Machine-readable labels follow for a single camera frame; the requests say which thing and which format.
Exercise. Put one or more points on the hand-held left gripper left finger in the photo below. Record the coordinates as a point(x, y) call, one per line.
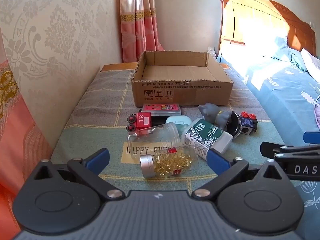
point(96, 158)

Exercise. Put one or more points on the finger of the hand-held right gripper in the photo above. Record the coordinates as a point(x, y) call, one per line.
point(272, 148)
point(312, 137)

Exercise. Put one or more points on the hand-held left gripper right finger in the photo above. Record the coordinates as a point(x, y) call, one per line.
point(217, 161)

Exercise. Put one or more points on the green and white bottle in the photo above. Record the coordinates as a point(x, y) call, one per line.
point(207, 135)

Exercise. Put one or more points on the dark blue fidget cube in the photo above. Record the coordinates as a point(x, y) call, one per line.
point(247, 126)

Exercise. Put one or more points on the black round gadget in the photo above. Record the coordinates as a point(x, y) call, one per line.
point(233, 126)

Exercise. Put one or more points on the yellow capsule bottle silver cap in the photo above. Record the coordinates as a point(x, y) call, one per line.
point(172, 162)

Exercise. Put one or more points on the grey cat toy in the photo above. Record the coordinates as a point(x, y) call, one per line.
point(215, 116)

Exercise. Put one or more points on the mint green earbud case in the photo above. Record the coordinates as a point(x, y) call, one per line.
point(178, 122)

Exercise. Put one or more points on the clear plastic jar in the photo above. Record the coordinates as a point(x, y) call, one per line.
point(152, 137)

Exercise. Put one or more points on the black case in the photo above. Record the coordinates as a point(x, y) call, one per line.
point(160, 115)

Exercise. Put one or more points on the pink card case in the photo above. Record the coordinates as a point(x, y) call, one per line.
point(160, 108)

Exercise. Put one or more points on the brown cardboard box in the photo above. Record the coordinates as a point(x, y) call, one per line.
point(180, 90)

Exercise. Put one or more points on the lilac cloth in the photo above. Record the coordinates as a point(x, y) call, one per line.
point(317, 112)

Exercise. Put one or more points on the grey green checked tablecloth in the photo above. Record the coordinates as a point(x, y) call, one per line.
point(100, 110)

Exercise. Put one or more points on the blue floral bedsheet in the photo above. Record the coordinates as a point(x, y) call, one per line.
point(275, 85)

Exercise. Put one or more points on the white pillow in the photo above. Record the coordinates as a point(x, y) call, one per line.
point(311, 62)

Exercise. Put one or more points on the orange pink patterned curtain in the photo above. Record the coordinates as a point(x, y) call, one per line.
point(15, 130)

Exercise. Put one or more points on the blue pillow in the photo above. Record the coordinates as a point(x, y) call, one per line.
point(282, 50)

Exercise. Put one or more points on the wooden bed headboard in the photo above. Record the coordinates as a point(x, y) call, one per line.
point(250, 17)

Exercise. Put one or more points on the pink curtain gold band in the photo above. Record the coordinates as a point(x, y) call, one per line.
point(140, 30)

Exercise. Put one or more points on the white wall socket plug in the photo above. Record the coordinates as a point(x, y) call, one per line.
point(211, 48)

